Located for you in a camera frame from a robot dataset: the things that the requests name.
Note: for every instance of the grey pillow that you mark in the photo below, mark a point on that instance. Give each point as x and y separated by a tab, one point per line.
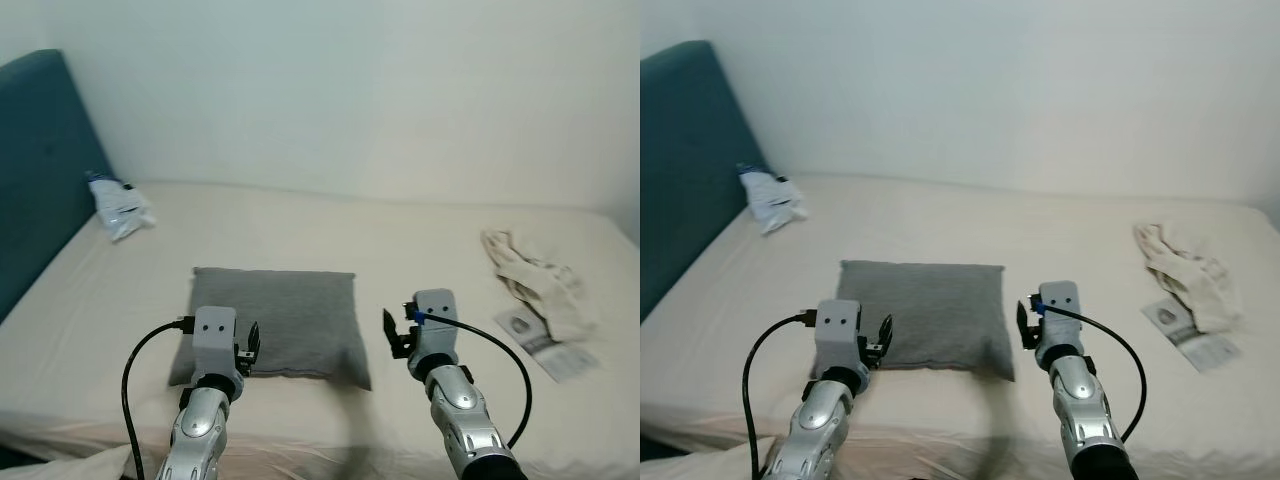
300	310
940	305

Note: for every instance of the cream sheeted bed mattress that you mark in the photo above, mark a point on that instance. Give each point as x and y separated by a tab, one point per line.
330	225
980	220

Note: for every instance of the beige crumpled cloth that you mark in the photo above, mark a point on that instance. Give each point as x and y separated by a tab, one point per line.
545	280
1195	275

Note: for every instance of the white printed booklet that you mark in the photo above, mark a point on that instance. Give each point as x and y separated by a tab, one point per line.
560	358
1205	350

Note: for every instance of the white blue plastic bag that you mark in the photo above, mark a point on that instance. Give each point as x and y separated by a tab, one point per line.
772	198
120	205

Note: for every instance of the white bedding fold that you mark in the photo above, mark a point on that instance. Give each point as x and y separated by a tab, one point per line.
60	466
700	464

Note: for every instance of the teal upholstered headboard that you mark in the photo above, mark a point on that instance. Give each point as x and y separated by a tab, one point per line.
40	170
690	170

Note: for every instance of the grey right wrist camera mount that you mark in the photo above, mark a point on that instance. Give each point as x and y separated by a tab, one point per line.
1058	312
436	320

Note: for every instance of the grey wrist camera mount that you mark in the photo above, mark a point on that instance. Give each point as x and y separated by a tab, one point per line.
436	320
1058	312
214	335
838	328

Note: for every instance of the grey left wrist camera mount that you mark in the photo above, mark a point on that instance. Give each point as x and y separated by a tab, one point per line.
214	335
838	328

